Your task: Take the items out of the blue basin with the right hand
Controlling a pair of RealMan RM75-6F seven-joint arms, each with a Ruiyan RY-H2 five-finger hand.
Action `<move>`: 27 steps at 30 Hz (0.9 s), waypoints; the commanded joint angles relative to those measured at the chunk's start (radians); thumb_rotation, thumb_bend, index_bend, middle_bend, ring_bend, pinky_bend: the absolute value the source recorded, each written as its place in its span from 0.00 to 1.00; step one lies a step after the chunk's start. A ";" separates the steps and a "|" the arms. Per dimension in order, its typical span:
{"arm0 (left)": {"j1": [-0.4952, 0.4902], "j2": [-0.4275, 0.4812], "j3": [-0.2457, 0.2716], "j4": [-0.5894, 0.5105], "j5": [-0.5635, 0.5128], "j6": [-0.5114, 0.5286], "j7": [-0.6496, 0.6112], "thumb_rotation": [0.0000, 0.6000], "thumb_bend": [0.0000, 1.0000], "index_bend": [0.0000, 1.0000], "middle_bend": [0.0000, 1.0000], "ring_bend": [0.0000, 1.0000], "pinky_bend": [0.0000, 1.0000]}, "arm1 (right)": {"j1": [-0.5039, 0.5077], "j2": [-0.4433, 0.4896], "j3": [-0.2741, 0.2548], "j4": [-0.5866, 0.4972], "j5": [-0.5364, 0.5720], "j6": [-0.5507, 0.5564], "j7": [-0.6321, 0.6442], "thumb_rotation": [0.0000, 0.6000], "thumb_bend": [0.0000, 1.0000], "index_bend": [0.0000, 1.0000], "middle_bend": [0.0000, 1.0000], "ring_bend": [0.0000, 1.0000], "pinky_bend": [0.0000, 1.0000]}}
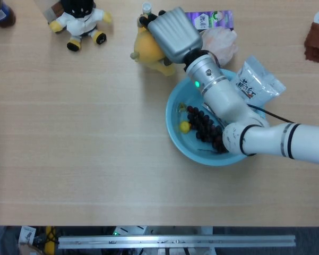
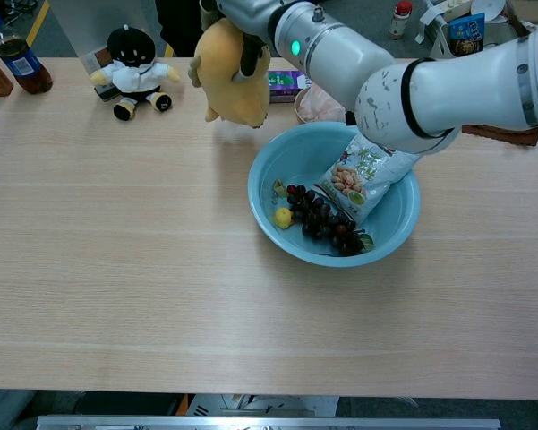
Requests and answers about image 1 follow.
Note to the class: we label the cola bottle blue label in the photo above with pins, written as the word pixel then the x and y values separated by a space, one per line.
pixel 1 14

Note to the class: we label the aluminium profile rail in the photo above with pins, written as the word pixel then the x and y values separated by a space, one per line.
pixel 175 241

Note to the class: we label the black-headed plush doll white coat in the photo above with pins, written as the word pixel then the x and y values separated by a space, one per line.
pixel 81 22

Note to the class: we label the small brown white box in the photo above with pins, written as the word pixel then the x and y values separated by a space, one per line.
pixel 51 13

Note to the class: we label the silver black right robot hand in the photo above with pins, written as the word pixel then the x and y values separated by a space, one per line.
pixel 175 34

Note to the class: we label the white printed card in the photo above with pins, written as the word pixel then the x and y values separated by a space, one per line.
pixel 26 235

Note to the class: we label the purple artificial grape bunch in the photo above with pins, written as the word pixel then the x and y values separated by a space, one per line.
pixel 204 125

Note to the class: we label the small yellow ball toy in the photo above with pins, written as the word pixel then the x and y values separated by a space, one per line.
pixel 185 127

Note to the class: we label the yellow black post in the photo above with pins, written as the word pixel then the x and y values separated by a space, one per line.
pixel 50 239

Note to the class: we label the white green glue stick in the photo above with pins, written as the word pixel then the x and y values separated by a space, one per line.
pixel 146 7

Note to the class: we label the light blue plastic basin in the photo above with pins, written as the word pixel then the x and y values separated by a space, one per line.
pixel 191 144

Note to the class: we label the orange plush chick toy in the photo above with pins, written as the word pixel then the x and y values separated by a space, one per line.
pixel 148 50

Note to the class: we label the purple toothpaste box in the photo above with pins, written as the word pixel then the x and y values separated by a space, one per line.
pixel 217 18

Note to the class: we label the brown folded cloth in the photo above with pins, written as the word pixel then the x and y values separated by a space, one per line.
pixel 318 42

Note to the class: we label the white peanut snack bag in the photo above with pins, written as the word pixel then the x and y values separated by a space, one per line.
pixel 257 79

